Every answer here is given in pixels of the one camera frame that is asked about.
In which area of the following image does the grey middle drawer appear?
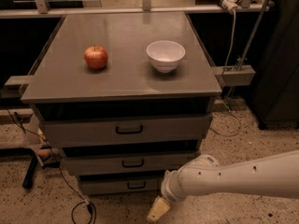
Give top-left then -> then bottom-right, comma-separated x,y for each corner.
63,151 -> 199,175

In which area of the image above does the grey drawer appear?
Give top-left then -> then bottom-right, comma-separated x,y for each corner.
78,170 -> 164,195
40,115 -> 211,147
63,151 -> 199,175

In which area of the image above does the white power strip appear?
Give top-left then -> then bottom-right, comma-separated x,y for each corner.
208,0 -> 241,15

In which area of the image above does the grey metal rail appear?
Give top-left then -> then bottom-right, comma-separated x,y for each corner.
0,3 -> 275,20

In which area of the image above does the red apple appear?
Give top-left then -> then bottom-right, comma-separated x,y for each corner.
84,45 -> 108,70

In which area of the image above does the grey bottom drawer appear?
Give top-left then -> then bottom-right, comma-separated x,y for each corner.
78,170 -> 164,195

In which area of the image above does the black bar on floor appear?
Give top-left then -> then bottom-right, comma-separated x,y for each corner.
22,156 -> 37,189

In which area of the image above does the grey metal side bracket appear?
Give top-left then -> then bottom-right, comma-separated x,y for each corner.
212,65 -> 255,88

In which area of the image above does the dark cabinet on right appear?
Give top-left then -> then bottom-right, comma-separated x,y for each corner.
248,0 -> 299,130

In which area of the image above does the white bowl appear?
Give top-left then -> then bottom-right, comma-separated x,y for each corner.
147,40 -> 186,74

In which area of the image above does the grey top drawer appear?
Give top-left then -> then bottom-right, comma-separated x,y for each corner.
40,115 -> 211,147

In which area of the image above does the black floor cable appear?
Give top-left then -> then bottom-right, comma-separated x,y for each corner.
0,103 -> 97,224

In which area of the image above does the grey drawer cabinet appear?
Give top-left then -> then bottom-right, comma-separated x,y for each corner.
20,11 -> 223,197

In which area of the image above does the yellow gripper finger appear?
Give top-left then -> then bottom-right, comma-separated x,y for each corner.
147,196 -> 171,222

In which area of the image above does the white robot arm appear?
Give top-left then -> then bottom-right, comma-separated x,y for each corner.
147,150 -> 299,222

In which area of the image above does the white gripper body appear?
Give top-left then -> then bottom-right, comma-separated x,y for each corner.
161,170 -> 184,203

